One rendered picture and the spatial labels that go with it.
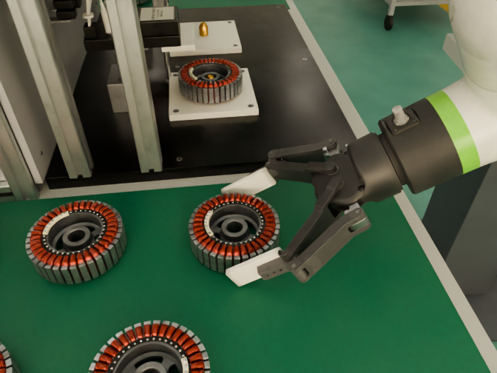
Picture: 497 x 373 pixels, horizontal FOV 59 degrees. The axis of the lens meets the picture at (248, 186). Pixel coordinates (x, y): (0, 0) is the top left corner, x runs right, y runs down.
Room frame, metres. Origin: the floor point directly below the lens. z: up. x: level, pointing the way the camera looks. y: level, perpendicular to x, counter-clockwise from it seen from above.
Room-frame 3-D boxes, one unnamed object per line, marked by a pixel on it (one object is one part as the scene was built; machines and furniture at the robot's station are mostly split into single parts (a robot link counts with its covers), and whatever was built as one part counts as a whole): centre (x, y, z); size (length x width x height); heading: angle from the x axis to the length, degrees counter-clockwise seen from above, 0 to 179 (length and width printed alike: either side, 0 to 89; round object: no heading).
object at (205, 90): (0.70, 0.07, 0.80); 0.11 x 0.11 x 0.04
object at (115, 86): (0.68, 0.21, 0.80); 0.07 x 0.05 x 0.06; 7
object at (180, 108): (0.70, 0.07, 0.78); 0.15 x 0.15 x 0.01; 7
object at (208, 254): (0.37, 0.02, 0.77); 0.11 x 0.11 x 0.04
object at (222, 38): (0.94, 0.10, 0.78); 0.15 x 0.15 x 0.01; 7
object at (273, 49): (0.82, 0.10, 0.76); 0.64 x 0.47 x 0.02; 7
